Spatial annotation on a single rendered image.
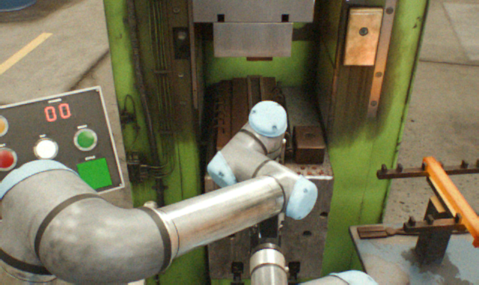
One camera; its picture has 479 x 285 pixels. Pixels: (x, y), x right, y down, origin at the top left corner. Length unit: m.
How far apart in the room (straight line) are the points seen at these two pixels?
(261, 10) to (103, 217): 0.75
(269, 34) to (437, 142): 2.29
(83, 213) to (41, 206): 0.06
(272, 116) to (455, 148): 2.51
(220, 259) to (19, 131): 0.76
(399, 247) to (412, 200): 1.31
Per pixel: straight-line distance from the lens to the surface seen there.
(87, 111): 1.35
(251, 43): 1.28
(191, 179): 1.71
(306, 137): 1.51
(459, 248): 1.66
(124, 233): 0.65
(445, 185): 1.42
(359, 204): 1.84
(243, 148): 0.97
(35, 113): 1.35
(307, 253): 1.68
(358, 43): 1.46
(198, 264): 2.01
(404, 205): 2.85
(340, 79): 1.52
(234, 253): 1.66
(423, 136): 3.44
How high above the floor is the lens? 1.83
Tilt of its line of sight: 34 degrees down
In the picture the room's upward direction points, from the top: straight up
